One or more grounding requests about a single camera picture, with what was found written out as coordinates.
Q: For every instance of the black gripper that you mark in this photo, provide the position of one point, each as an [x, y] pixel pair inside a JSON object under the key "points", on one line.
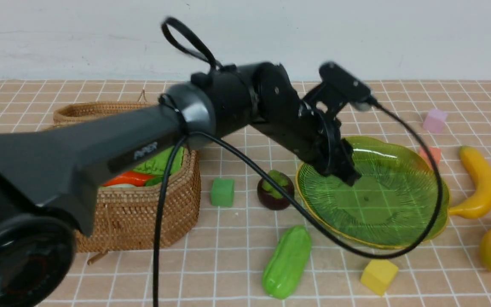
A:
{"points": [[308, 133]]}

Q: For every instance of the dark purple toy mangosteen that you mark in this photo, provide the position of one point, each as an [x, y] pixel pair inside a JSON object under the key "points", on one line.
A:
{"points": [[271, 198]]}

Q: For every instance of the green toy gourd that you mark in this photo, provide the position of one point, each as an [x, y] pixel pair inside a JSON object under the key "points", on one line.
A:
{"points": [[285, 269]]}

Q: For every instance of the yellow toy banana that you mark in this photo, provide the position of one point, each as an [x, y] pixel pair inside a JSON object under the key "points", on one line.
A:
{"points": [[479, 203]]}

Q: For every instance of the orange toy carrot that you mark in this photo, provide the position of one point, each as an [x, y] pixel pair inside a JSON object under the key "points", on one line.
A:
{"points": [[129, 178]]}

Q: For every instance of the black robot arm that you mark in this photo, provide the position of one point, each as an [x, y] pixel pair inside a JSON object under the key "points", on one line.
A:
{"points": [[49, 179]]}

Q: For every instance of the green glass leaf plate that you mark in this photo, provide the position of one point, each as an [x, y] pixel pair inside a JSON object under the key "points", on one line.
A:
{"points": [[387, 208]]}

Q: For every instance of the green foam cube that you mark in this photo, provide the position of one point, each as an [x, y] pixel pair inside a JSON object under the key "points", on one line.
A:
{"points": [[222, 192]]}

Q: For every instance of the orange foam cube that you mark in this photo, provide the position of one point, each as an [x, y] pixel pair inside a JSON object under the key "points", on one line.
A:
{"points": [[435, 152]]}

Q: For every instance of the pink foam cube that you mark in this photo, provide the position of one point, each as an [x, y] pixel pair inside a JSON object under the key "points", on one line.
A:
{"points": [[435, 121]]}

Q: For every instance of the yellow foam cube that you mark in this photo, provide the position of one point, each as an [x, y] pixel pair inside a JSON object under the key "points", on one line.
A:
{"points": [[378, 276]]}

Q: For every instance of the woven wicker basket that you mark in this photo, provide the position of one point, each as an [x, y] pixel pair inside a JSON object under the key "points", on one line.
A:
{"points": [[125, 217]]}

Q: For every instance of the woven basket lid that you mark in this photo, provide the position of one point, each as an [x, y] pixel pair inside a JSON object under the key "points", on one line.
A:
{"points": [[81, 112]]}

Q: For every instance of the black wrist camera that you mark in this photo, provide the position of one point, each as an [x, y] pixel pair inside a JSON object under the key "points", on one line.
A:
{"points": [[351, 89]]}

